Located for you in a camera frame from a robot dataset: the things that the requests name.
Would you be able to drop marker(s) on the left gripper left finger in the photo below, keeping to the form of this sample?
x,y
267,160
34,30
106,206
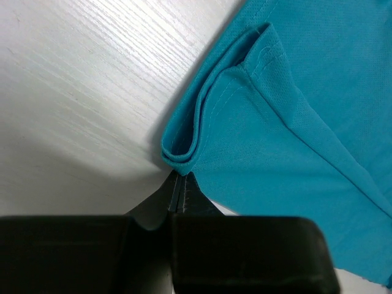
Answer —
x,y
121,253

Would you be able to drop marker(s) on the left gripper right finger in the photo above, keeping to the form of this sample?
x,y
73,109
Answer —
x,y
215,253

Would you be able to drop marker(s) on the blue t shirt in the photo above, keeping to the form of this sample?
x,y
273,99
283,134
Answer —
x,y
290,115

